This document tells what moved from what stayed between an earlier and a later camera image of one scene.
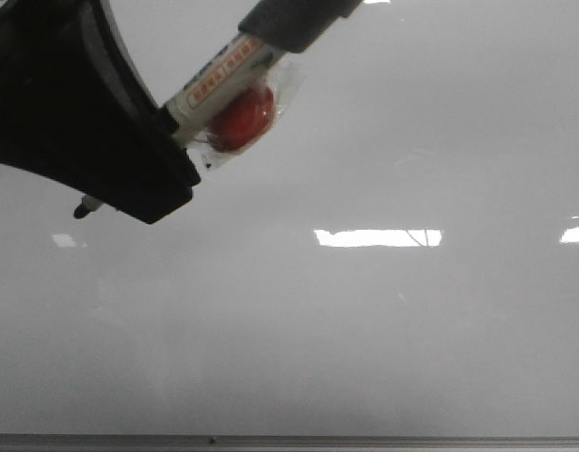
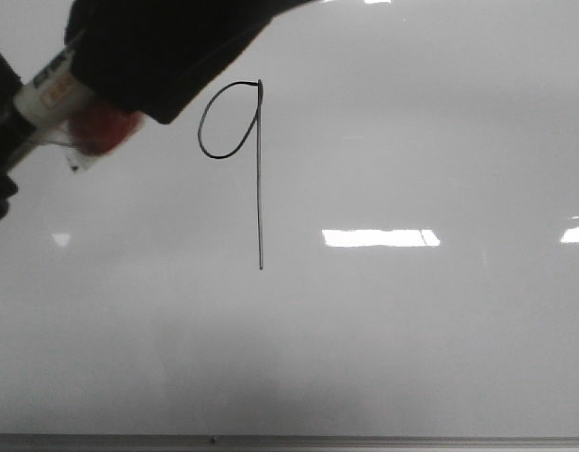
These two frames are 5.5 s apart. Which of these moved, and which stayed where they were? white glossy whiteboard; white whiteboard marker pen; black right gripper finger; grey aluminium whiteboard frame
Moved: black right gripper finger; white whiteboard marker pen
Stayed: white glossy whiteboard; grey aluminium whiteboard frame
